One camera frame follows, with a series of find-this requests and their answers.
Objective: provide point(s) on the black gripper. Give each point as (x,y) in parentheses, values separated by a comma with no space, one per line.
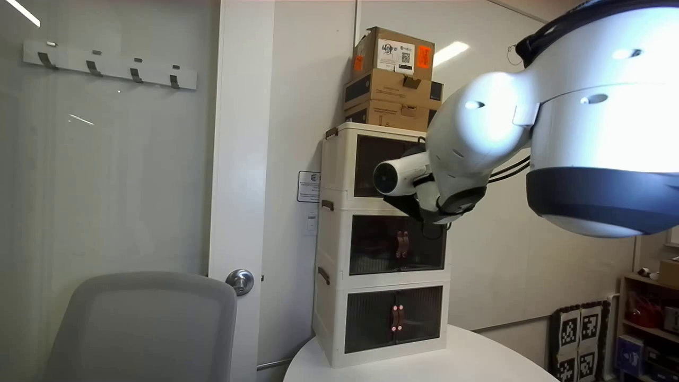
(424,210)

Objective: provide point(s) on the smoked translucent cabinet door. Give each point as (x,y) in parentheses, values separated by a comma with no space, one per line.
(420,316)
(413,146)
(362,167)
(424,248)
(372,319)
(373,247)

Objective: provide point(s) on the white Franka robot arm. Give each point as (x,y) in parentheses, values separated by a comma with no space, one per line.
(600,107)

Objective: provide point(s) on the white three-tier storage cabinet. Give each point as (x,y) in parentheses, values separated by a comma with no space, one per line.
(332,247)

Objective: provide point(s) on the flat brown cardboard box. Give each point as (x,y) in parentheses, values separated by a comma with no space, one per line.
(385,87)
(385,115)

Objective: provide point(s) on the small labelled cardboard box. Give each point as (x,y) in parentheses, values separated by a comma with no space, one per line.
(382,54)

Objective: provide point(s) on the white framed glass door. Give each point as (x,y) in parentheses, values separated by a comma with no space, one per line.
(239,140)

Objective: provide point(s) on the black and white tag board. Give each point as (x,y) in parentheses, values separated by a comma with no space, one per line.
(580,342)

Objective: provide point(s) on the wooden storage shelf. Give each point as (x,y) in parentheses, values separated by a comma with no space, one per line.
(647,319)

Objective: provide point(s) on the grey and black office chair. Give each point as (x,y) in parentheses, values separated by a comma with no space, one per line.
(140,332)

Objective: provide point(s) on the small clear wall sign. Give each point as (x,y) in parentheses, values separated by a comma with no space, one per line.
(308,186)

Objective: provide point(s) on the white wall coat hook rack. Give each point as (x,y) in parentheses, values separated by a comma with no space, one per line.
(106,59)

